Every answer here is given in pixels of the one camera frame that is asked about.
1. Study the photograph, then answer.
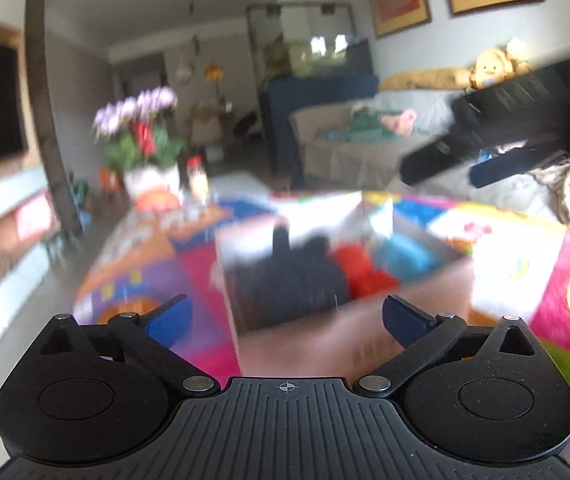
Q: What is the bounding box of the blue plush toy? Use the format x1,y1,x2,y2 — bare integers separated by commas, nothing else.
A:
373,234,442,284

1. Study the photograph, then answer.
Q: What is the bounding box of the red haired doll figure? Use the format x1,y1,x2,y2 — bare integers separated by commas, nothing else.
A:
330,244,400,299

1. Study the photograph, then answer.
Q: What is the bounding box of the white cardboard box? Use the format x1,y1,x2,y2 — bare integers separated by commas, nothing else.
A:
215,192,474,382

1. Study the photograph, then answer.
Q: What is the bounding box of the black plush toy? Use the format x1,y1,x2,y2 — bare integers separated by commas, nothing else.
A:
230,226,351,330

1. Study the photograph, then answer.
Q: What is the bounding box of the pink pig plush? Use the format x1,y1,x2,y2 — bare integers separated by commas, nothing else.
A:
379,108,417,136

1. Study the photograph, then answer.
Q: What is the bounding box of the yellow monkey plush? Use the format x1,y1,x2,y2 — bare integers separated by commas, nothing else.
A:
470,39,532,90

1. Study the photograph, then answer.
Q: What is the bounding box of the green cloth on sofa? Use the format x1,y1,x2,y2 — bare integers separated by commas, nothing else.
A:
325,108,396,143

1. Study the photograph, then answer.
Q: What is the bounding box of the colourful cartoon play mat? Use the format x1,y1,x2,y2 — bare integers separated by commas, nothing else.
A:
73,192,570,385

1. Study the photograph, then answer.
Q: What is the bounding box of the grey sofa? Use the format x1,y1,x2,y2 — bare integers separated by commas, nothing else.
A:
290,89,570,226

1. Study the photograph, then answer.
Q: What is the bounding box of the orange bowl toy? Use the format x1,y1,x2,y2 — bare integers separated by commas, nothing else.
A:
135,188,181,212

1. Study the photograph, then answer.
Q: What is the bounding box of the glass jar red lid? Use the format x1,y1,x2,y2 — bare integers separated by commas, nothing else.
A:
186,155,210,203

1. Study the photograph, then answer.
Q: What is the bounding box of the pink paper bag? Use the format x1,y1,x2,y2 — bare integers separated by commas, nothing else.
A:
15,192,57,240

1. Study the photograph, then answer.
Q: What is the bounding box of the pink orchid flower pot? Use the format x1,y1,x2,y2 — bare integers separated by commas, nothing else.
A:
92,86,187,200

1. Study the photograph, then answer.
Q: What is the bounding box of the glass fish tank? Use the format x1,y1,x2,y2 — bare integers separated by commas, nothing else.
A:
246,1,374,84

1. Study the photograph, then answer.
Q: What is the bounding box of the beige dining chair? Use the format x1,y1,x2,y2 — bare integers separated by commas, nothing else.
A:
188,103,226,148

